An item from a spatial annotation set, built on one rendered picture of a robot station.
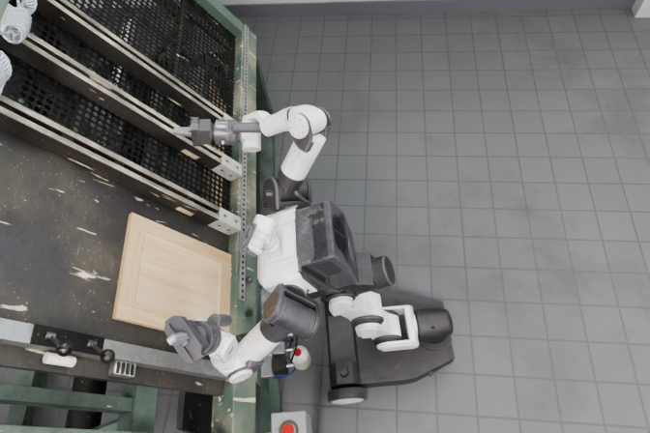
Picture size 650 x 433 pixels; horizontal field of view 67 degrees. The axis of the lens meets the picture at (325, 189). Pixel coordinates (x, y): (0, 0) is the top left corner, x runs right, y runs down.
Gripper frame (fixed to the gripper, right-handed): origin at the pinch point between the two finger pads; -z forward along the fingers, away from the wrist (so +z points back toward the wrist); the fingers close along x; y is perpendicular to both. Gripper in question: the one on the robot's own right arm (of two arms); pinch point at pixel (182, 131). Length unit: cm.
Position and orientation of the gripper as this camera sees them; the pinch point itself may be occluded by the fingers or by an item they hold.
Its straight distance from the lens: 173.4
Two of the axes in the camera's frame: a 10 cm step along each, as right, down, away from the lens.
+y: 1.0, 8.5, -5.2
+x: 1.4, -5.3, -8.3
